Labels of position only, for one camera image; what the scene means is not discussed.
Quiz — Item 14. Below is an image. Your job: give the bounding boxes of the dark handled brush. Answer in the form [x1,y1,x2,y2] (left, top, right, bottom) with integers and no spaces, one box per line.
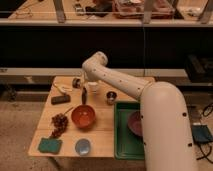
[82,87,87,105]

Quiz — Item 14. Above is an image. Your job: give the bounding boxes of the black foot pedal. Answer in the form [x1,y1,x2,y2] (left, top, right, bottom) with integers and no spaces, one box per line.
[192,125,213,144]

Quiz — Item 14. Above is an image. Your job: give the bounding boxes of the black floor cable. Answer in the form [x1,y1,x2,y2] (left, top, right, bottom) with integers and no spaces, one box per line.
[196,101,213,164]

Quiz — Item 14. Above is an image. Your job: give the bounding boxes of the bunch of dark grapes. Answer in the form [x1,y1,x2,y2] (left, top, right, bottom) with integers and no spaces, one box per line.
[50,110,69,139]

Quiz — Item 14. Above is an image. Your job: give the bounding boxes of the green sponge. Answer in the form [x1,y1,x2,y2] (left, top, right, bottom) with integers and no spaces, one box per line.
[38,138,62,154]

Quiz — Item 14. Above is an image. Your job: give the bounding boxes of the green plastic tray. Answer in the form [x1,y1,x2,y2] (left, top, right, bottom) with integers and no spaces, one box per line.
[114,101,145,160]

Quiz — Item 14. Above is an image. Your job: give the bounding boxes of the small metal cup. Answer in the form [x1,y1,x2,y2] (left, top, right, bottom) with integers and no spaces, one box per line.
[106,91,117,105]

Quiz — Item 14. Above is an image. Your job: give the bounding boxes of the orange bowl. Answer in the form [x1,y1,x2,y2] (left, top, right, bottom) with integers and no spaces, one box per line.
[71,105,96,129]

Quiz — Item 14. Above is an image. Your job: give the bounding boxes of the white cup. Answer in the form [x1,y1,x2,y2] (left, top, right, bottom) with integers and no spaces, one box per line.
[88,82,100,94]

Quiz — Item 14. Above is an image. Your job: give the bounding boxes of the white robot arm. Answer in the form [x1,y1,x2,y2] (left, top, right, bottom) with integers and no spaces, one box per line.
[82,51,198,171]

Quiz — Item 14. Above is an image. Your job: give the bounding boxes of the purple bowl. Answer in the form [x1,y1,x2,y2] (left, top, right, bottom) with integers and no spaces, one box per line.
[127,111,142,137]

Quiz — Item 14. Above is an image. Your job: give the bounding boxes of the pale yellow banana toy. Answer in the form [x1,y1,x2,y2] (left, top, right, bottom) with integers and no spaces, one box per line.
[53,83,72,94]

